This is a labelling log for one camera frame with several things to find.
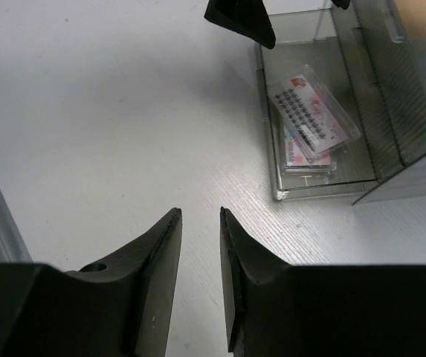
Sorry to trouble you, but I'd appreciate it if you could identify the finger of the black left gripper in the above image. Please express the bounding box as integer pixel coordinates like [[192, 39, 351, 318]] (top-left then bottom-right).
[[204, 0, 276, 49], [332, 0, 351, 10]]

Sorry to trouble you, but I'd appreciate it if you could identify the clear nail sticker case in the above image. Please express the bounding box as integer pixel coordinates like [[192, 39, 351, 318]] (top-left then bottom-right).
[[267, 65, 361, 161], [281, 126, 337, 174]]

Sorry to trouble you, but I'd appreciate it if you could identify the clear acrylic makeup organizer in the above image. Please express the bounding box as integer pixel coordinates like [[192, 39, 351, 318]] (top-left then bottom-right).
[[256, 1, 426, 203]]

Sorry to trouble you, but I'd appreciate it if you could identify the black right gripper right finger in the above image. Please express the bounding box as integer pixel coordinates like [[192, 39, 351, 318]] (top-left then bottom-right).
[[220, 208, 426, 356]]

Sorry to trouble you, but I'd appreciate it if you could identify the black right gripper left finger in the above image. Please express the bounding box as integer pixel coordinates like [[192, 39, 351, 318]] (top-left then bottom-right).
[[0, 208, 182, 356]]

